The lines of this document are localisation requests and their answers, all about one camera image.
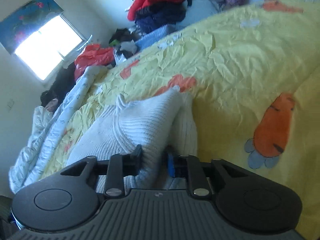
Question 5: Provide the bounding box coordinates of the white knit sweater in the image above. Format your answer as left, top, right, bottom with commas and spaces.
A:
66, 86, 197, 191

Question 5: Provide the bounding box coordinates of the pile of dark clothes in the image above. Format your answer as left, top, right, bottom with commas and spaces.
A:
131, 0, 190, 34

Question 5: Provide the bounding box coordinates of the white printed quilt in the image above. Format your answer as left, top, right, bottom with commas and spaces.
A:
8, 66, 107, 194

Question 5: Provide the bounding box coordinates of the yellow floral bedspread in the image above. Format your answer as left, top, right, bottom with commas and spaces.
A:
43, 0, 319, 239

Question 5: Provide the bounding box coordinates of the window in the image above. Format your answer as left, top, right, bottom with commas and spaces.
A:
14, 16, 84, 81

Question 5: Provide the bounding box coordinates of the red plastic bag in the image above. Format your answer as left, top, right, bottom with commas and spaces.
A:
74, 44, 114, 81

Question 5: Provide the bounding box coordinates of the blue floral window blind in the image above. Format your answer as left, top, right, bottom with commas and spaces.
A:
1, 0, 63, 54

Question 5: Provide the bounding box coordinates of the light blue knit garment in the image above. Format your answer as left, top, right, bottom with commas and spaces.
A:
135, 24, 179, 52

